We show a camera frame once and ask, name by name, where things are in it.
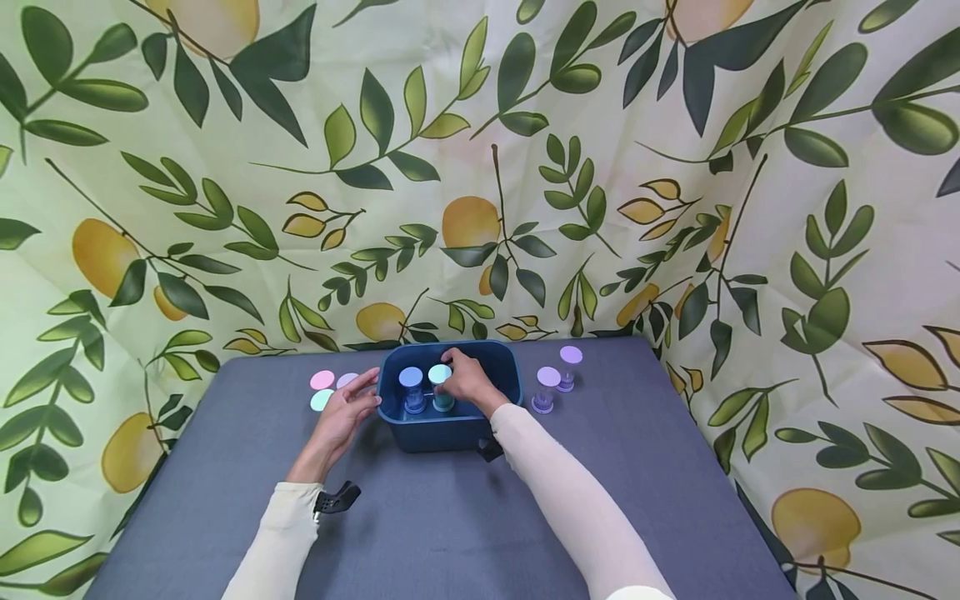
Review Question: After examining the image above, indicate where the person's right hand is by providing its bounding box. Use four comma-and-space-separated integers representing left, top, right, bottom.
435, 347, 513, 418

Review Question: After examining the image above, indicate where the person's left hand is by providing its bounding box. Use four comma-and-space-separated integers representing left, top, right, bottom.
286, 367, 384, 487

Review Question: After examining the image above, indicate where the teal hourglass sand timer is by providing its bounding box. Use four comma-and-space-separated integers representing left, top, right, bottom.
427, 363, 458, 414

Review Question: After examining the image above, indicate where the blue hourglass sand timer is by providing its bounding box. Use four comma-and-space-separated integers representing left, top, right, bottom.
397, 365, 427, 416

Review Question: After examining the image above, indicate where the dark blue plastic bin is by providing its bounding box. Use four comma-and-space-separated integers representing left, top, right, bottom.
377, 339, 524, 456

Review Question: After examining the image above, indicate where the purple hourglass sand timer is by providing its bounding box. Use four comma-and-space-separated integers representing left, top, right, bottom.
530, 365, 563, 416
556, 345, 585, 393

